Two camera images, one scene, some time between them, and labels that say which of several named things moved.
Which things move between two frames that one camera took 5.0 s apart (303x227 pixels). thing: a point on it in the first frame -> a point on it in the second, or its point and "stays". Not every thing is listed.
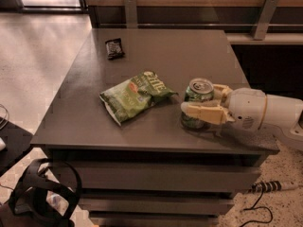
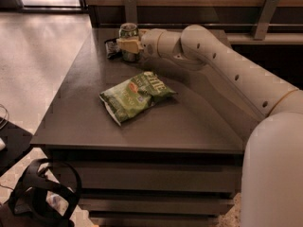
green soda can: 198,90 -> 129,30
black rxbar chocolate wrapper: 114,49 stays
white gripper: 246,108 -> 150,43
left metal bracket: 131,8 stays
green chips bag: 126,99 stays
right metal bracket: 265,18 stays
